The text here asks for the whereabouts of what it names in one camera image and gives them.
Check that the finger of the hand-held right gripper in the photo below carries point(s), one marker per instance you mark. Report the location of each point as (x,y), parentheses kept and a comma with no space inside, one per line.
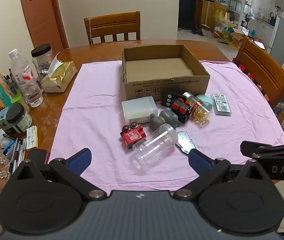
(259,147)

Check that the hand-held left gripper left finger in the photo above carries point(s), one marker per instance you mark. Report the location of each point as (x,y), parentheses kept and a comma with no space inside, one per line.
(80,160)

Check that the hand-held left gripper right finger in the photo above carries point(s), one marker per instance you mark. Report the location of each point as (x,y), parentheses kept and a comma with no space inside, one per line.
(199,162)

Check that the clear plastic jar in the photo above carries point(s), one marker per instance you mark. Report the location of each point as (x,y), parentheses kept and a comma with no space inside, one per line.
(154,147)

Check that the grey cat figurine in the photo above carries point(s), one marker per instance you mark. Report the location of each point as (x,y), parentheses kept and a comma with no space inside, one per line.
(167,117)

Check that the clear case with white label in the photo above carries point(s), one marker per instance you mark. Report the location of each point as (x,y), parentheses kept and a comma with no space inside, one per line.
(221,105)

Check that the white plastic bottle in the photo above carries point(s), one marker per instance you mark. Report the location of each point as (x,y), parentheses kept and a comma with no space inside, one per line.
(138,108)

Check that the brown cardboard box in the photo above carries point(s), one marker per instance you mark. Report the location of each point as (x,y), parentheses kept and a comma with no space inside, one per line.
(167,87)

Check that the phone in red case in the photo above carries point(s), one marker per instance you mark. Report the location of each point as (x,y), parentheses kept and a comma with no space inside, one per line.
(38,156)

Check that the clear bottle of gold capsules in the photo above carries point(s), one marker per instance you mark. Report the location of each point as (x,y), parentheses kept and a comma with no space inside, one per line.
(200,115)

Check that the pink towel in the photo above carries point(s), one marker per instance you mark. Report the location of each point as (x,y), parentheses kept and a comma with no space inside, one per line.
(94,110)

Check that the black toy train red wheels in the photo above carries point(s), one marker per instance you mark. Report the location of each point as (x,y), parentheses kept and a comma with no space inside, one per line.
(181,111)

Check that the teal round container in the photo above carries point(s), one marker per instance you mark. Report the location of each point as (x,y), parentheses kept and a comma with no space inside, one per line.
(206,101)

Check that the row of pens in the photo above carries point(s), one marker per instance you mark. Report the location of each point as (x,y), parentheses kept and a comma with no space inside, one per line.
(17,152)

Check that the wooden chair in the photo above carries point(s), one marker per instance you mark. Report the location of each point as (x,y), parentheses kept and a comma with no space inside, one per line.
(264,72)
(112,23)

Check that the black remote control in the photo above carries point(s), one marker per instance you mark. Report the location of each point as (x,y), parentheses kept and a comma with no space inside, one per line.
(168,97)

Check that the dark jar with black lid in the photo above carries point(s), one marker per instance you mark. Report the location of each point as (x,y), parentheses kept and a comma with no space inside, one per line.
(19,120)

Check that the green lidded cup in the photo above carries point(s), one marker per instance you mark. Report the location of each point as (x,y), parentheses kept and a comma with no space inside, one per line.
(18,99)

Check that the gold tissue pack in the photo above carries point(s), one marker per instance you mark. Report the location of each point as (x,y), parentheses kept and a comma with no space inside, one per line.
(58,76)

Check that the teal small carton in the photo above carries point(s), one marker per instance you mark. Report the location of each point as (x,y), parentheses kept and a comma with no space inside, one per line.
(2,120)

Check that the grey refrigerator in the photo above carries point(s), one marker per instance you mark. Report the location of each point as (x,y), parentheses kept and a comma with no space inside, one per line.
(281,40)

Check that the clear water bottle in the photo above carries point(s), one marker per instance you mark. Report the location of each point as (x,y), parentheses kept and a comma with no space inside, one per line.
(25,76)

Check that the pens in holder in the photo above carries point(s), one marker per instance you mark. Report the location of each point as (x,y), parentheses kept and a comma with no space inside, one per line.
(10,81)

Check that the open cardboard box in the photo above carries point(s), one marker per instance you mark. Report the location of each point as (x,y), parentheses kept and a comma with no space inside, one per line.
(239,37)

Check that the clear jar with black lid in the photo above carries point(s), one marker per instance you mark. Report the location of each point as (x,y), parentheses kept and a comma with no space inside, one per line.
(42,56)

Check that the black kettle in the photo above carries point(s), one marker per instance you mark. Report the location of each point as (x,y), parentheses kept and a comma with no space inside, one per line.
(272,20)

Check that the yellow plastic bags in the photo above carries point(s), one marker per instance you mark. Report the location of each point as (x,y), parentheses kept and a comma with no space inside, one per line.
(221,20)

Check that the wooden cabinet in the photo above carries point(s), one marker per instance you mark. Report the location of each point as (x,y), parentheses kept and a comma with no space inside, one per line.
(213,12)

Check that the wooden door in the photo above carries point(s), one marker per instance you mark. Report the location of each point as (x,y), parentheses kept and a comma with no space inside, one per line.
(43,22)

